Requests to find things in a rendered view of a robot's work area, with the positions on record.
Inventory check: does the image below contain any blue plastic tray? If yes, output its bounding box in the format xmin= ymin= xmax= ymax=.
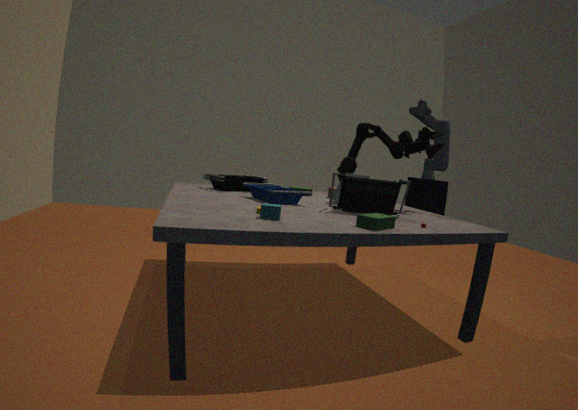
xmin=243 ymin=184 xmax=310 ymax=205

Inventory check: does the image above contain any small teal block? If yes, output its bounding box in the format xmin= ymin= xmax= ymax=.
xmin=260 ymin=203 xmax=281 ymax=221

